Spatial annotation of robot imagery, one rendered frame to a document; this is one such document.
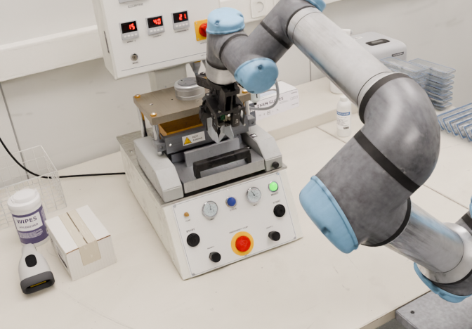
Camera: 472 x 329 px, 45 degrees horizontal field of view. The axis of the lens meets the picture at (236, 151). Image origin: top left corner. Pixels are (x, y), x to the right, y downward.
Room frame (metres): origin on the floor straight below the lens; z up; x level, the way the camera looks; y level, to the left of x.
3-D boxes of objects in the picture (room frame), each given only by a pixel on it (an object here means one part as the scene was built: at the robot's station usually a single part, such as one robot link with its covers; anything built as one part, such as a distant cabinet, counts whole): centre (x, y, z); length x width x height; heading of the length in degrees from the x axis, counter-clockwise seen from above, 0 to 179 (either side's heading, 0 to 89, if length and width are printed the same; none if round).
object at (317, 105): (2.05, -0.31, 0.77); 0.84 x 0.30 x 0.04; 117
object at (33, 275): (1.18, 0.55, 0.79); 0.20 x 0.08 x 0.08; 27
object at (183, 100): (1.44, 0.10, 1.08); 0.31 x 0.24 x 0.13; 112
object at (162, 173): (1.29, 0.21, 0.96); 0.25 x 0.05 x 0.07; 22
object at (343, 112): (1.80, -0.39, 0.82); 0.05 x 0.05 x 0.14
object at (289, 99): (1.98, -0.13, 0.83); 0.23 x 0.12 x 0.07; 118
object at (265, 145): (1.39, -0.05, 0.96); 0.26 x 0.05 x 0.07; 22
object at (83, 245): (1.24, 0.43, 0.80); 0.19 x 0.13 x 0.09; 27
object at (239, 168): (1.36, 0.09, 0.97); 0.30 x 0.22 x 0.08; 22
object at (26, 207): (1.34, 0.59, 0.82); 0.09 x 0.09 x 0.15
